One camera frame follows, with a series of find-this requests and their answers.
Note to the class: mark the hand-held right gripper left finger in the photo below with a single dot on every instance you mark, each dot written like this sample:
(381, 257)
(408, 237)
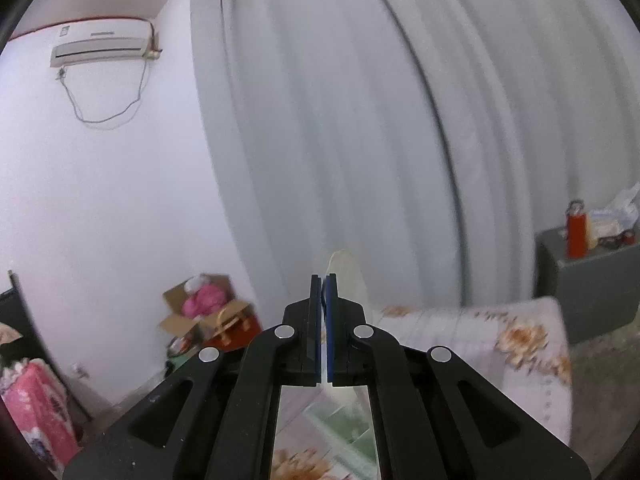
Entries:
(315, 330)

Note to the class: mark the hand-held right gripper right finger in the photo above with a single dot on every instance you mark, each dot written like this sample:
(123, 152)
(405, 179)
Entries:
(330, 320)

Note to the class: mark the green plastic utensil holder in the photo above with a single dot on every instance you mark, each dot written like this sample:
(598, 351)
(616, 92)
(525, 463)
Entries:
(345, 427)

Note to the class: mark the red gift bag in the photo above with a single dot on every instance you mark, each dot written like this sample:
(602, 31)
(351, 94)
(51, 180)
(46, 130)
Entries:
(245, 332)

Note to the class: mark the pink plastic bag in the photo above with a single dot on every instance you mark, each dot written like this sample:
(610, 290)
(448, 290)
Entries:
(202, 302)

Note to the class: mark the floral plaid tablecloth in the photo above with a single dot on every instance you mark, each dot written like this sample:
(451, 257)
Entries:
(450, 340)

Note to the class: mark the white plastic bag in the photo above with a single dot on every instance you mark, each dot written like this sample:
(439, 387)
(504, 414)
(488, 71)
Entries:
(196, 282)

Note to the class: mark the cardboard box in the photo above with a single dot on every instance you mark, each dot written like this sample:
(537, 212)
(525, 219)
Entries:
(175, 322)

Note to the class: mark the grey cabinet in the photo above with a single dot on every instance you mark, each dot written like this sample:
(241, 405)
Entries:
(590, 295)

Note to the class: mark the red bottle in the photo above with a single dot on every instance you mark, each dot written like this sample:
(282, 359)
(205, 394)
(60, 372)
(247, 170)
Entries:
(576, 232)

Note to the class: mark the pale yellow container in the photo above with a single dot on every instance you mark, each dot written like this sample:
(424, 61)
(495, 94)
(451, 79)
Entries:
(595, 234)

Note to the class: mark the pink floral blanket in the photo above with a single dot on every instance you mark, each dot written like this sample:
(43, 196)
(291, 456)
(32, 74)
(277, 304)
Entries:
(35, 410)

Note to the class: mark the red black small object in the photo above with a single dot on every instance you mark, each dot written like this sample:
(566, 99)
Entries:
(617, 240)

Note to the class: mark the white air conditioner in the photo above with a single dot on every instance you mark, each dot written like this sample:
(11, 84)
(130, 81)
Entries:
(100, 42)

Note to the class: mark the white wall socket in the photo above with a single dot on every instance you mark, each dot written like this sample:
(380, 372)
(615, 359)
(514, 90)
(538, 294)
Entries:
(77, 371)

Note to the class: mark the black frame board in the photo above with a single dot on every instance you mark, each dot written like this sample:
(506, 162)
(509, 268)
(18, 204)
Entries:
(20, 310)

